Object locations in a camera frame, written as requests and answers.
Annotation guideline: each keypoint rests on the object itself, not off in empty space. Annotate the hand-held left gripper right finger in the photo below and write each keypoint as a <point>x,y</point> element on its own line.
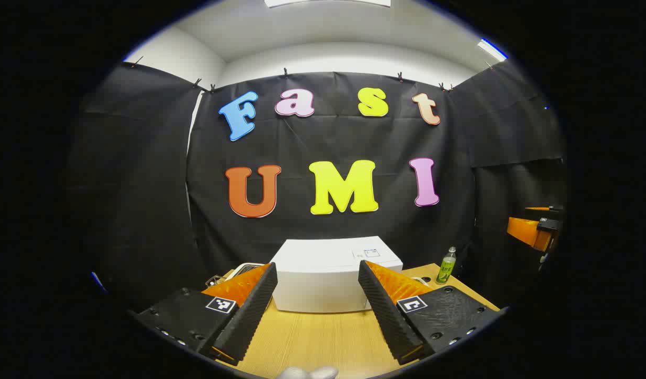
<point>386,316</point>

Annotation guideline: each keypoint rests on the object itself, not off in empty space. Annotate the white microwave oven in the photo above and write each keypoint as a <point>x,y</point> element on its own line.
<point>323,279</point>

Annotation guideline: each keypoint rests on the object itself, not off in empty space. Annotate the narrow ceiling light strip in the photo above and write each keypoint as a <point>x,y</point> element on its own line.
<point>492,49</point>

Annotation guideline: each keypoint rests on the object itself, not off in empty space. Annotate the white blue printed board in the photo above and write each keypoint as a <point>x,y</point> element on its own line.
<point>98,280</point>

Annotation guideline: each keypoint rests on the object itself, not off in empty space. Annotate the green drink bottle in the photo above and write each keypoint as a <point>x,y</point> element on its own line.
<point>446,268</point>

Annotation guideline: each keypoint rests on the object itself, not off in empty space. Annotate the white divided bean tray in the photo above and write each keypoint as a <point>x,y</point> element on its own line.
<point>422,280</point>

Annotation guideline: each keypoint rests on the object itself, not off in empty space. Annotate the large ceiling light panel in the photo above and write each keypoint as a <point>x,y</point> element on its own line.
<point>328,2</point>

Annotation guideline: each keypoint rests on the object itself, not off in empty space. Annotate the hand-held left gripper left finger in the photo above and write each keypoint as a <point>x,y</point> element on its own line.
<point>249,316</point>

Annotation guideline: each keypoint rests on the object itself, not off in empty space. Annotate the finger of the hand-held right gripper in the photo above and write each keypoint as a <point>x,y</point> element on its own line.
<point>523,229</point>

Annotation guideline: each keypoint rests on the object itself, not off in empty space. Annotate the white toaster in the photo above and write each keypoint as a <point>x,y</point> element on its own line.
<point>249,268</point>

